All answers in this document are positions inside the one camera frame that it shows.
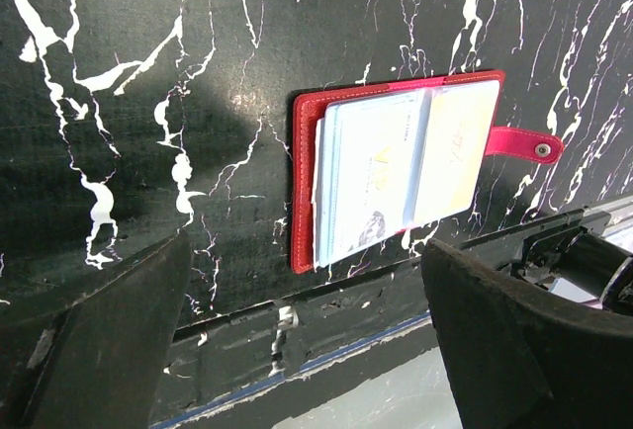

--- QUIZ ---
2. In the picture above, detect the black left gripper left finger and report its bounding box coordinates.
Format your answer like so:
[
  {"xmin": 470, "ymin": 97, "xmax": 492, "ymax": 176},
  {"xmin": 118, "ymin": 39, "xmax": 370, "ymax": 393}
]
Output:
[{"xmin": 1, "ymin": 231, "xmax": 192, "ymax": 428}]

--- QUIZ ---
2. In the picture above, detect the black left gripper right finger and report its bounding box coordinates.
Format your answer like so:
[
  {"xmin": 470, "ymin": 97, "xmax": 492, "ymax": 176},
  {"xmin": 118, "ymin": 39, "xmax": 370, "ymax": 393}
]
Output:
[{"xmin": 420, "ymin": 240, "xmax": 632, "ymax": 428}]

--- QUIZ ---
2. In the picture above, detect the gold credit card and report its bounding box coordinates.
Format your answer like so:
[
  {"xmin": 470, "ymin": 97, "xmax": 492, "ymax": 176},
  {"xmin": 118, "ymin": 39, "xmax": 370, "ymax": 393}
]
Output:
[{"xmin": 412, "ymin": 80, "xmax": 500, "ymax": 225}]

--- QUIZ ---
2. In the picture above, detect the red card holder wallet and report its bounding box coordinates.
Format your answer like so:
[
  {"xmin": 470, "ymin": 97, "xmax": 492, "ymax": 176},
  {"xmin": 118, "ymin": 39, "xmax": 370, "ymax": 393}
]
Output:
[{"xmin": 290, "ymin": 70, "xmax": 564, "ymax": 274}]

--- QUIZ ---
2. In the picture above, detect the white yellow credit card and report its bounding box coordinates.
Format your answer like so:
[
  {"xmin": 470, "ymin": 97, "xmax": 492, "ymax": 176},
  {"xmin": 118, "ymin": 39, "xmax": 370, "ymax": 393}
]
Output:
[{"xmin": 319, "ymin": 91, "xmax": 426, "ymax": 265}]

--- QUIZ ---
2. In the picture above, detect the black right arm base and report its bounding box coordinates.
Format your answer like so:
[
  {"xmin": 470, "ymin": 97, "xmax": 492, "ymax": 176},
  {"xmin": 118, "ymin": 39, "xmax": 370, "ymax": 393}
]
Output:
[{"xmin": 458, "ymin": 210, "xmax": 632, "ymax": 315}]

